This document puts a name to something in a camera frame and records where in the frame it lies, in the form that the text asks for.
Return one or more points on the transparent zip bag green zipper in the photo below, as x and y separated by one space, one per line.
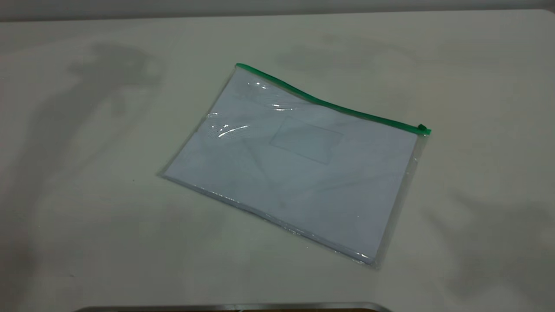
295 173

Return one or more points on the white paper sheet stack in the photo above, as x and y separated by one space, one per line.
303 182

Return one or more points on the green zipper slider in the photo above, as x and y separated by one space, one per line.
422 128

